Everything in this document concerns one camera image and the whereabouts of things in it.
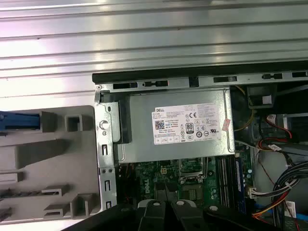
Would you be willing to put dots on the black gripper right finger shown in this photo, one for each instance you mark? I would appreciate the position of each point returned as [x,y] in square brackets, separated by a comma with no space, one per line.
[183,216]

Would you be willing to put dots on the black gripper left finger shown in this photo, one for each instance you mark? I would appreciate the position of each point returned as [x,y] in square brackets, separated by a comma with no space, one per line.
[151,216]

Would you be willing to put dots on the CPU socket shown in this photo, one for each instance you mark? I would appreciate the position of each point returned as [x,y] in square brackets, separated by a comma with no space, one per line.
[192,193]

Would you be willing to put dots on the green motherboard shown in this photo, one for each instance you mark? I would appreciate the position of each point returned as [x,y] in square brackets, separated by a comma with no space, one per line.
[149,168]

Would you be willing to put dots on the black RAM slot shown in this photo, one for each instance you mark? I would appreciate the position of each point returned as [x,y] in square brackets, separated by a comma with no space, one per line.
[231,180]
[225,180]
[218,180]

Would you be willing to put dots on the metal socket cover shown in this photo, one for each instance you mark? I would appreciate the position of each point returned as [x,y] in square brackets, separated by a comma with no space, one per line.
[206,168]

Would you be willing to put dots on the grey power supply unit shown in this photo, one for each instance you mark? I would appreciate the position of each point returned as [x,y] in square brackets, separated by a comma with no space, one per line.
[139,134]

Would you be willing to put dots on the grey parts rack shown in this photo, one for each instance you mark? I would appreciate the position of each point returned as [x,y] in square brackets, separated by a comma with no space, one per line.
[79,156]

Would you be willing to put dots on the dark RAM stick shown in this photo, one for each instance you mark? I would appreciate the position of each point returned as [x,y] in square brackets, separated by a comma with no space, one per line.
[24,193]

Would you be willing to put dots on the black open PC case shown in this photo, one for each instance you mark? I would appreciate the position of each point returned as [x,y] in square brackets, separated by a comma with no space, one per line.
[144,76]

